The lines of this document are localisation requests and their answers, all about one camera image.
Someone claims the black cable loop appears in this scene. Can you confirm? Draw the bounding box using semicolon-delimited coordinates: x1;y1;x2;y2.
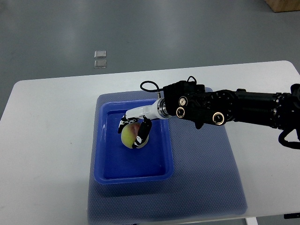
140;81;164;98

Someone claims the green and red peach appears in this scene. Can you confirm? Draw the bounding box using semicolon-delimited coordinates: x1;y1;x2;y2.
121;122;149;149

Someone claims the upper metal floor plate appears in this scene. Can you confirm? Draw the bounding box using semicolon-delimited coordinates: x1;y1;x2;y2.
94;50;106;59

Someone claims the brown cardboard box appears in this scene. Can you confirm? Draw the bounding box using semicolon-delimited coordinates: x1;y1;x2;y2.
265;0;300;13

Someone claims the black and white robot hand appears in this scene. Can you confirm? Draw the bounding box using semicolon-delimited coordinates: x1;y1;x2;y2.
118;98;171;144

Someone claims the blue-grey textured mat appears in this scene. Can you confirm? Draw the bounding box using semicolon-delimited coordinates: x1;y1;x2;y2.
87;91;247;225

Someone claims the blue plastic tray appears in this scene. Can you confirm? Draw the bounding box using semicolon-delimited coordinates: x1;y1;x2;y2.
92;99;174;185

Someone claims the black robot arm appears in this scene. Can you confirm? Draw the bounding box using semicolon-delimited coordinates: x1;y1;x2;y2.
163;81;300;149

